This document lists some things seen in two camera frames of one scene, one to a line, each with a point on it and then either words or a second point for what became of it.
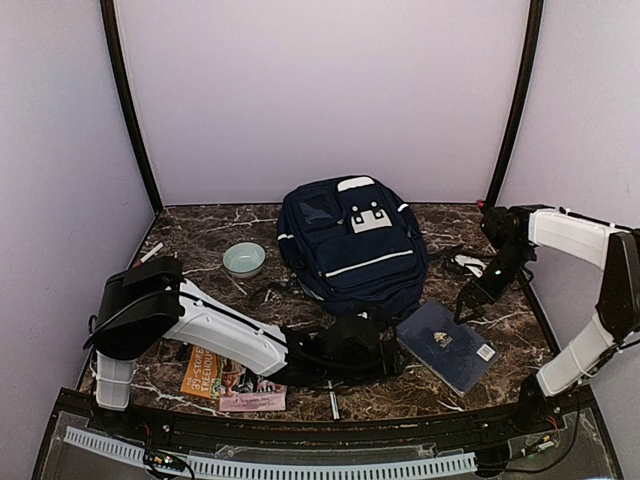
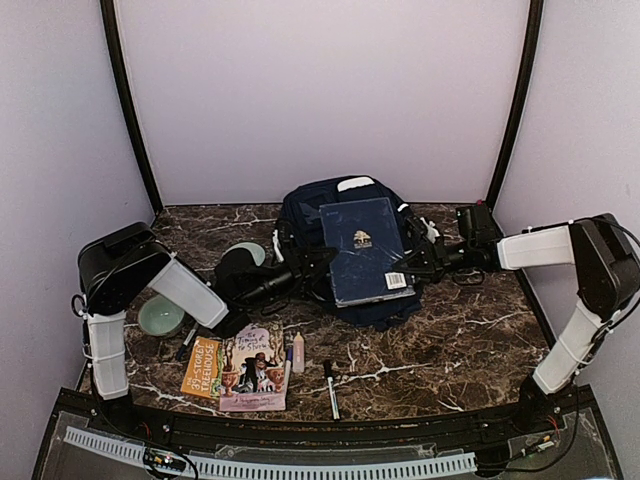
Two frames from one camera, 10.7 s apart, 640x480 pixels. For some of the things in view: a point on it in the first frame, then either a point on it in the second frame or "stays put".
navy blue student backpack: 354,245 stays put
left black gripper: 388,363 -> 307,276
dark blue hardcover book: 459,353 -> 367,256
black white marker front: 334,402 stays put
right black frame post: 515,119 stays put
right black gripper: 478,287 -> 434,262
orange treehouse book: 204,374 stays put
